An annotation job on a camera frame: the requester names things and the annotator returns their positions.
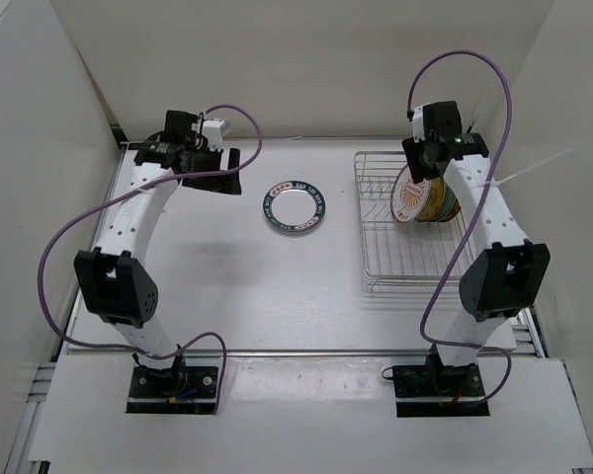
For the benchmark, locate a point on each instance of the yellow brown rear plate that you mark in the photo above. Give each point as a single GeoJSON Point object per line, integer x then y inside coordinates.
{"type": "Point", "coordinates": [455, 209]}

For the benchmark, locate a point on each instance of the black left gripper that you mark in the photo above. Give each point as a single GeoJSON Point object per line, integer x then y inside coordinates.
{"type": "Point", "coordinates": [225, 184]}

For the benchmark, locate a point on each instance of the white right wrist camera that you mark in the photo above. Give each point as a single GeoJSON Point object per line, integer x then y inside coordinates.
{"type": "Point", "coordinates": [416, 118]}

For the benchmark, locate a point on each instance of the white plate orange sunburst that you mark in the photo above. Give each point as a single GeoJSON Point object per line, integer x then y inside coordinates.
{"type": "Point", "coordinates": [408, 199]}

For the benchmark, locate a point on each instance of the yellow patterned plate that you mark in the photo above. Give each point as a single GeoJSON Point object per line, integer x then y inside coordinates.
{"type": "Point", "coordinates": [434, 202]}

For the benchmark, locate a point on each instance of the white zip tie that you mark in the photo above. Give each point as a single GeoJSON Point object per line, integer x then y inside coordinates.
{"type": "Point", "coordinates": [536, 166]}

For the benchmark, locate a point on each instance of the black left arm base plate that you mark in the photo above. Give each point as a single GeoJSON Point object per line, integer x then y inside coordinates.
{"type": "Point", "coordinates": [182, 390]}

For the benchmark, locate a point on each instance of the white plate with black rings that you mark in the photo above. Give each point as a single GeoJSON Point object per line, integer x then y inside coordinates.
{"type": "Point", "coordinates": [291, 234]}

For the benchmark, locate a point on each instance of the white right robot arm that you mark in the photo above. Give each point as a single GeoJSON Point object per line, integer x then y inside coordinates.
{"type": "Point", "coordinates": [507, 270]}

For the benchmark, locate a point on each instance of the green rimmed white plate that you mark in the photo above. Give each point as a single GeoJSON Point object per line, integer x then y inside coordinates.
{"type": "Point", "coordinates": [294, 205]}

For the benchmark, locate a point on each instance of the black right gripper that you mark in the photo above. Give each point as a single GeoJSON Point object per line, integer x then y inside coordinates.
{"type": "Point", "coordinates": [411, 150]}

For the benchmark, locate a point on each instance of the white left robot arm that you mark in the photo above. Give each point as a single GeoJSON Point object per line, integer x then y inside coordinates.
{"type": "Point", "coordinates": [113, 280]}

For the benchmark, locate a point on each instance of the teal blue patterned plate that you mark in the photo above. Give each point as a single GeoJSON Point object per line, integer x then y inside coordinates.
{"type": "Point", "coordinates": [446, 205]}

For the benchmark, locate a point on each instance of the silver wire dish rack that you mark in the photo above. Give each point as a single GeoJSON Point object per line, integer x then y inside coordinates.
{"type": "Point", "coordinates": [397, 255]}

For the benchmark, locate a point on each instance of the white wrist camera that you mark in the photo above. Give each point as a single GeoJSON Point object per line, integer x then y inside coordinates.
{"type": "Point", "coordinates": [212, 131]}
{"type": "Point", "coordinates": [416, 118]}

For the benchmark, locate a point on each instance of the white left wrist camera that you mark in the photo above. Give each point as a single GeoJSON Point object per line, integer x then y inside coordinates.
{"type": "Point", "coordinates": [212, 131]}

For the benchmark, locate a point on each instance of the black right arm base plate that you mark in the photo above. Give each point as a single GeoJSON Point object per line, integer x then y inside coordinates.
{"type": "Point", "coordinates": [420, 394]}

